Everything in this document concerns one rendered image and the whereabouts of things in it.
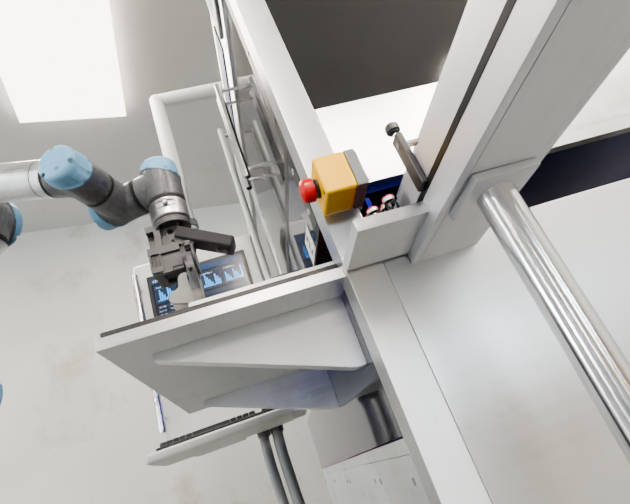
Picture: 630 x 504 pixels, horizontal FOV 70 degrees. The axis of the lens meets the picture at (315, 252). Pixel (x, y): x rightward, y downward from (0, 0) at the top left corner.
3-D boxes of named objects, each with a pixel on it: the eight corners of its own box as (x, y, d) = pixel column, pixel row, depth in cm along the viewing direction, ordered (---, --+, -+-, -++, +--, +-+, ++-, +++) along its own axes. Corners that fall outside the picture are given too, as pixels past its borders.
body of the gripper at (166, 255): (162, 292, 88) (151, 240, 93) (206, 280, 89) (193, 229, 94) (151, 276, 81) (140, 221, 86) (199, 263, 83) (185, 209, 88)
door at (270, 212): (290, 295, 174) (249, 175, 198) (290, 236, 133) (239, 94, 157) (289, 295, 174) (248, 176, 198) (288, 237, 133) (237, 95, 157)
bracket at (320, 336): (364, 367, 80) (339, 301, 85) (367, 363, 77) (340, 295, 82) (171, 434, 73) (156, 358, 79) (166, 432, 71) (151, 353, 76)
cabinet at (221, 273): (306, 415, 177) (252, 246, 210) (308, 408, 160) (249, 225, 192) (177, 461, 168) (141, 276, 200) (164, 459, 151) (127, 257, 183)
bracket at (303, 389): (338, 408, 124) (322, 363, 130) (339, 406, 122) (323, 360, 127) (216, 451, 118) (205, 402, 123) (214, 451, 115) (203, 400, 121)
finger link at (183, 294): (176, 327, 81) (166, 282, 85) (209, 317, 82) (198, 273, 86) (172, 322, 78) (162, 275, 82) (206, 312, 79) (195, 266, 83)
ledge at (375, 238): (424, 248, 76) (419, 238, 77) (449, 206, 64) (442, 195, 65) (347, 271, 73) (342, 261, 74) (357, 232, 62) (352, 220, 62)
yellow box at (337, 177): (363, 207, 77) (348, 174, 80) (369, 182, 71) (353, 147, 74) (321, 218, 76) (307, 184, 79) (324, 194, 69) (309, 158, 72)
